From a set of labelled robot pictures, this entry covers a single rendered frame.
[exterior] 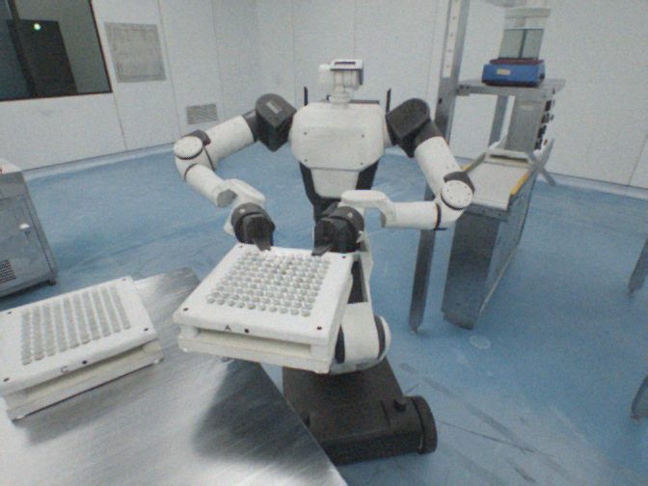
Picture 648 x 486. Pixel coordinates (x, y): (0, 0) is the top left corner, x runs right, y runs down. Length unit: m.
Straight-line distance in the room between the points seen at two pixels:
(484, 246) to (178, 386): 1.57
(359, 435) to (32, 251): 2.20
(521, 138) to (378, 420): 1.18
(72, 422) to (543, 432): 1.63
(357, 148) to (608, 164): 4.15
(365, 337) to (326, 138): 0.59
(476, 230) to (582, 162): 3.20
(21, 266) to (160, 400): 2.21
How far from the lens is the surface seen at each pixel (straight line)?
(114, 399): 0.81
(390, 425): 1.49
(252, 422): 0.70
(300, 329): 0.56
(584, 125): 5.01
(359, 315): 1.18
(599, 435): 2.01
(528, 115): 1.67
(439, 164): 1.07
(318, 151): 1.12
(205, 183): 1.06
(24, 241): 2.85
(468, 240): 2.00
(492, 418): 1.87
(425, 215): 0.98
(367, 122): 1.10
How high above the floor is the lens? 1.37
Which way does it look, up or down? 27 degrees down
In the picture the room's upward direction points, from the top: straight up
